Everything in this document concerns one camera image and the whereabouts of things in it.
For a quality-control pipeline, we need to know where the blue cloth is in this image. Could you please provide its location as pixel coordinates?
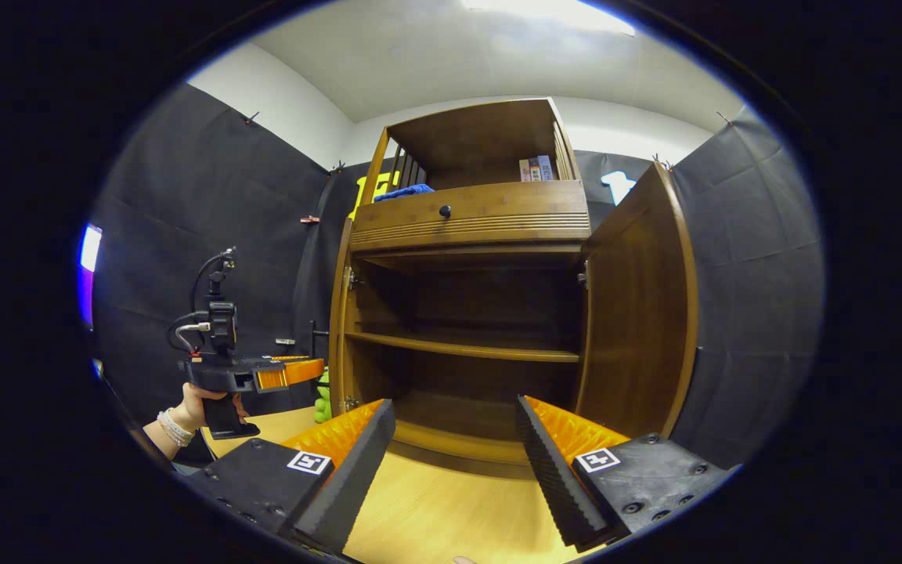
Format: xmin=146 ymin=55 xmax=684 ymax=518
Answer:
xmin=372 ymin=183 xmax=435 ymax=203

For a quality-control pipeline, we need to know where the white bead bracelet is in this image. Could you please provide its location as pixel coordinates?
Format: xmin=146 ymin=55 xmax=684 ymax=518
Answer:
xmin=157 ymin=408 xmax=197 ymax=448

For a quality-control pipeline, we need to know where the green frog toy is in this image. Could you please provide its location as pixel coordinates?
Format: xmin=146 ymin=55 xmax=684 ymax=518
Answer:
xmin=313 ymin=369 xmax=334 ymax=425

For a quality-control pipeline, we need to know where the wooden cabinet door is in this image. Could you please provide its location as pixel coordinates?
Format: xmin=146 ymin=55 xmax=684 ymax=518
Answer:
xmin=329 ymin=218 xmax=355 ymax=414
xmin=575 ymin=161 xmax=699 ymax=440

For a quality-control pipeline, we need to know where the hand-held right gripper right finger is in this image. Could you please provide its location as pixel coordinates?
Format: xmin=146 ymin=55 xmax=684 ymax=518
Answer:
xmin=515 ymin=394 xmax=734 ymax=553

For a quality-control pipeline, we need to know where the wooden shoe cabinet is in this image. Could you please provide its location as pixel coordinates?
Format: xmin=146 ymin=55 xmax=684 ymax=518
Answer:
xmin=329 ymin=97 xmax=699 ymax=480

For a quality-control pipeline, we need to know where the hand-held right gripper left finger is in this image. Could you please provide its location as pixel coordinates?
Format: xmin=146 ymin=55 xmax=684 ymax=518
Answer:
xmin=199 ymin=398 xmax=397 ymax=555

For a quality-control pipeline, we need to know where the row of upright books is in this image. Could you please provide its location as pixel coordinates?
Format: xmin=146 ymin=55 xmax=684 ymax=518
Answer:
xmin=518 ymin=154 xmax=556 ymax=183

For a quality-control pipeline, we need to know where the wooden cabinet drawer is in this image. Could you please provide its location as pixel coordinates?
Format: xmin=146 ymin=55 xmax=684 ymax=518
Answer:
xmin=350 ymin=179 xmax=592 ymax=254

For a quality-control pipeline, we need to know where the large ceiling light panel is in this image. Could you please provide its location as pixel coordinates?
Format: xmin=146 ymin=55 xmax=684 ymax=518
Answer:
xmin=462 ymin=0 xmax=637 ymax=37

